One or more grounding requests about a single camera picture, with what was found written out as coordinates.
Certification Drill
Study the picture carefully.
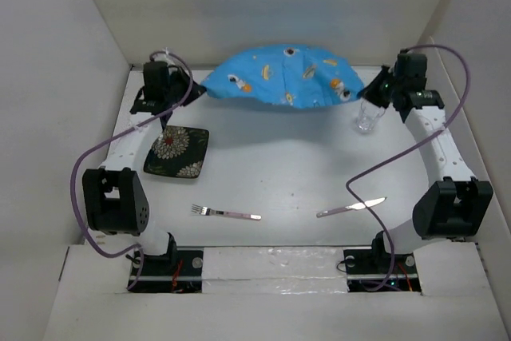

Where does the black floral square plate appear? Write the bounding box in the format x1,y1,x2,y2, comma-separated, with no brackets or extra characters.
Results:
143,125,210,179

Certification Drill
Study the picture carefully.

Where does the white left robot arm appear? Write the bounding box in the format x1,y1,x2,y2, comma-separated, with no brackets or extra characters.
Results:
81,61,204,275

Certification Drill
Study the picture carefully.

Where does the pink handled fork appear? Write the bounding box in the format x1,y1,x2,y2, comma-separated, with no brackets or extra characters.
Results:
191,204,262,221

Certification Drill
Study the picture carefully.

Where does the clear drinking glass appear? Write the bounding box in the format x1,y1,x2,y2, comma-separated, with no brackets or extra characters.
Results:
354,99,386,134

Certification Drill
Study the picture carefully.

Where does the pink handled knife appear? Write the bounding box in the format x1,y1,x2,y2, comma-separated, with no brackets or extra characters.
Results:
316,197,386,218

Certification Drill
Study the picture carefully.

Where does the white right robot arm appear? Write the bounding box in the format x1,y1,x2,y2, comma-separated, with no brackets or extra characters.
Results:
358,46,493,272

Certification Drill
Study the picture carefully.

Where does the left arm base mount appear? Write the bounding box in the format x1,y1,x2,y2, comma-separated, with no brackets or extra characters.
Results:
128,248,204,294

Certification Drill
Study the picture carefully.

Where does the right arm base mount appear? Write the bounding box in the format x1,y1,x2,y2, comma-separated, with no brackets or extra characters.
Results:
336,248,422,293

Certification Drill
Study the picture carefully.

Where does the blue space print cloth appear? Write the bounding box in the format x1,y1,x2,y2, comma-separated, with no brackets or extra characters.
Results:
201,44,364,109

